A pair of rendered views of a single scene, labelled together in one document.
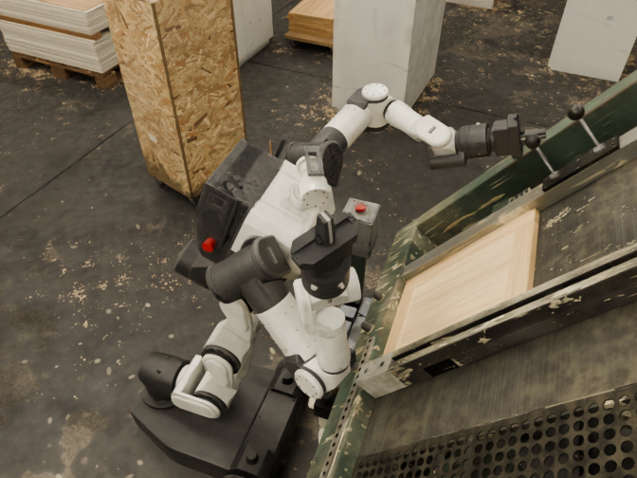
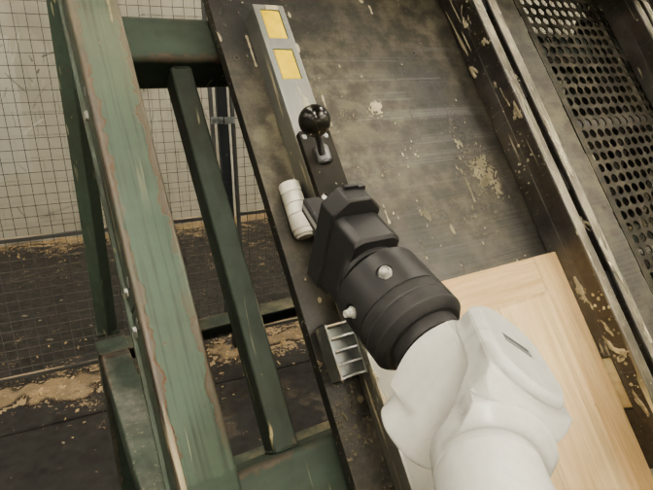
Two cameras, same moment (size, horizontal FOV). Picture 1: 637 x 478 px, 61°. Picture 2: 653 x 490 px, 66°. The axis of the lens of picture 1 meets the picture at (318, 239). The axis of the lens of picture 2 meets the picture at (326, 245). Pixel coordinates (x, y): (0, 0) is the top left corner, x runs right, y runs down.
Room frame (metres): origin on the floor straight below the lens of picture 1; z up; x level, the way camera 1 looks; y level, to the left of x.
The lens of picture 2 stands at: (1.59, -0.20, 1.57)
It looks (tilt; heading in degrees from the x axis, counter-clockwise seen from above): 19 degrees down; 220
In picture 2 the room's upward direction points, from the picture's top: straight up
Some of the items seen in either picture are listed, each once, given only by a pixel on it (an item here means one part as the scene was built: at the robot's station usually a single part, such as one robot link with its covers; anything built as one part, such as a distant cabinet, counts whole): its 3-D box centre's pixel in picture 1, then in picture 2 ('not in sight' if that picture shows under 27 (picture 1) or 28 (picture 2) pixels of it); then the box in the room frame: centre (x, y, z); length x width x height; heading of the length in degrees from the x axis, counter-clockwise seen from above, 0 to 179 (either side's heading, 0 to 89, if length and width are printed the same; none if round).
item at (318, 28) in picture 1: (321, 24); not in sight; (5.04, -0.03, 0.15); 0.61 x 0.52 x 0.31; 155
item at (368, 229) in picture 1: (358, 229); not in sight; (1.47, -0.15, 0.84); 0.12 x 0.12 x 0.18; 70
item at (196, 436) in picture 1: (216, 401); not in sight; (1.15, 0.41, 0.19); 0.64 x 0.52 x 0.33; 71
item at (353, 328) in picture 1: (338, 353); not in sight; (1.03, -0.07, 0.69); 0.50 x 0.14 x 0.24; 160
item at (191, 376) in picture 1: (206, 386); not in sight; (1.16, 0.44, 0.28); 0.21 x 0.20 x 0.13; 71
